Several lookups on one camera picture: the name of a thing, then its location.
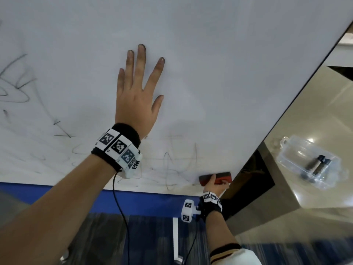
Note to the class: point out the person's right hand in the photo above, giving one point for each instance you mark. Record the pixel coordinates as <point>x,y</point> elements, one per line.
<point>213,187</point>

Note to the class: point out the person's left hand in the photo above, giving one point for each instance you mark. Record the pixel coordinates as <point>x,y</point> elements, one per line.
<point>133,104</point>

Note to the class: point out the person's left little finger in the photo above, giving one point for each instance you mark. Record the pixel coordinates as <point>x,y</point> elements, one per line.
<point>121,79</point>

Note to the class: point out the person's left middle finger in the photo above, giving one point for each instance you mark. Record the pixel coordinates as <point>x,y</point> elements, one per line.
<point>140,66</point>

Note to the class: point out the person's left thumb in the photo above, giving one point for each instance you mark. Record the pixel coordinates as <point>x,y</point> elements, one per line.
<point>158,103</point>

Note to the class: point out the person's right thumb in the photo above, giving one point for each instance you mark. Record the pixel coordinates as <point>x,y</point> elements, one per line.
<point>212,179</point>

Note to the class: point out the red and black whiteboard eraser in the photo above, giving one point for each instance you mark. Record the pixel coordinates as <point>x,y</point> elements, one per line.
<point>217,178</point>

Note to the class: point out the person's right forearm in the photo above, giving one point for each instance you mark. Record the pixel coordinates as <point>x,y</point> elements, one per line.
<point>219,231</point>

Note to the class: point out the person's left forearm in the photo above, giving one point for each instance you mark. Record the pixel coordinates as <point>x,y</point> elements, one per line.
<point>55,212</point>

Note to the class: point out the black wristband with marker tags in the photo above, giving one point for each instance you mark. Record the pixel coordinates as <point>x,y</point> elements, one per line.
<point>118,147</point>
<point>209,204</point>

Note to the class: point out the white whiteboard with black scribbles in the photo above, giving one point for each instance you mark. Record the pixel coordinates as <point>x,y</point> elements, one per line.
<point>209,52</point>

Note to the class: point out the white whiteboard stand leg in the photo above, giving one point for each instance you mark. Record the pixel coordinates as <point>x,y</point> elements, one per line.
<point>176,240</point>

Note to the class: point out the white sleeve with striped cuff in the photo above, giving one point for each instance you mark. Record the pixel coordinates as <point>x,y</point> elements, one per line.
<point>234,255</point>

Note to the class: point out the clear plastic box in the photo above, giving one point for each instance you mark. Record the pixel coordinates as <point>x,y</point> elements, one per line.
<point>309,160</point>

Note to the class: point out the shiny beige counter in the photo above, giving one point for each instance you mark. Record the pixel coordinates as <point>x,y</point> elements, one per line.
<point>311,113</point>

